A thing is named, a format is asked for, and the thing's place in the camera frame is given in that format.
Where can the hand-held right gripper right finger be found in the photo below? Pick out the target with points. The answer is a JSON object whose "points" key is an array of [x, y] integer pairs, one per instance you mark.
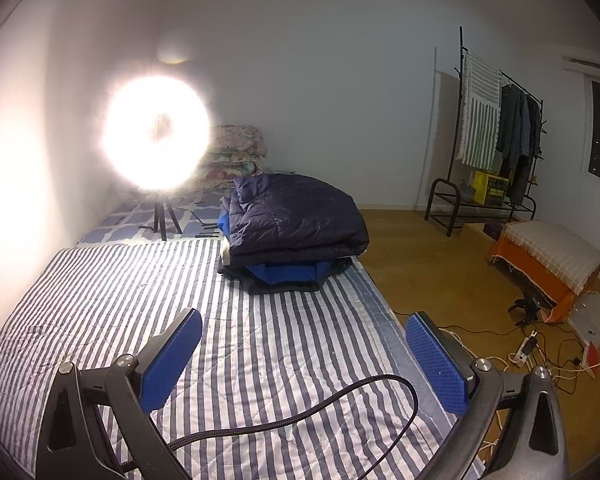
{"points": [[437, 365]]}

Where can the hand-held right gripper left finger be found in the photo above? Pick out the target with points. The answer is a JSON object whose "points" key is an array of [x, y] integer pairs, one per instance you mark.
{"points": [[172, 360]]}

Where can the navy puffer jacket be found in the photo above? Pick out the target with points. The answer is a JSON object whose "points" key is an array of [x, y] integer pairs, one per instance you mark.
{"points": [[290, 215]]}

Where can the dark hanging clothes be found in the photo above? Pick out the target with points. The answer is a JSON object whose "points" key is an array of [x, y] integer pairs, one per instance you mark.
{"points": [[517, 135]]}

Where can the black clothes rack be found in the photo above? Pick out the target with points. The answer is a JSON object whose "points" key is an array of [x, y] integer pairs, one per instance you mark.
{"points": [[463, 75]]}

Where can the white power strip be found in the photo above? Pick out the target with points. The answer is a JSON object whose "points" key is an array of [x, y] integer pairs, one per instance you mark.
{"points": [[522, 352]]}

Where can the striped bed sheet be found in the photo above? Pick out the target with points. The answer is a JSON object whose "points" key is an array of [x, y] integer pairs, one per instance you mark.
{"points": [[105, 300]]}

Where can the black device on floor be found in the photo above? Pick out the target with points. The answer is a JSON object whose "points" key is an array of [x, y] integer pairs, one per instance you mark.
{"points": [[530, 307]]}

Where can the orange box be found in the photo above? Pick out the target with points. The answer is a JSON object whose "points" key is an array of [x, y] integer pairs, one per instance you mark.
{"points": [[515, 255]]}

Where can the black tripod stand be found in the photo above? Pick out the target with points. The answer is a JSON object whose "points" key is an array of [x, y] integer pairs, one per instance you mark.
{"points": [[162, 215]]}

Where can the red and white card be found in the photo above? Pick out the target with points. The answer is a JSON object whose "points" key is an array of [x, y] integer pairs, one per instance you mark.
{"points": [[591, 357]]}

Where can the clear plastic sheet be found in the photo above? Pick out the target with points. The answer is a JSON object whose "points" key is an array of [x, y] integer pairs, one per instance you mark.
{"points": [[590, 315]]}

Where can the white checked cloth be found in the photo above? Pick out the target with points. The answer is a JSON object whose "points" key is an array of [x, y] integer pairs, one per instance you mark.
{"points": [[550, 250]]}

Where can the yellow box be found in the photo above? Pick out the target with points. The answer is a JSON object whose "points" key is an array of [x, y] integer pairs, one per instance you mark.
{"points": [[490, 187]]}

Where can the stack of floral quilts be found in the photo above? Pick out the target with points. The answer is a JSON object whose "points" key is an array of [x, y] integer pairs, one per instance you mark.
{"points": [[235, 145]]}

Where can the striped towel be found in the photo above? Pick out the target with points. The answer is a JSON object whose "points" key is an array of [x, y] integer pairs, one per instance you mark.
{"points": [[477, 110]]}

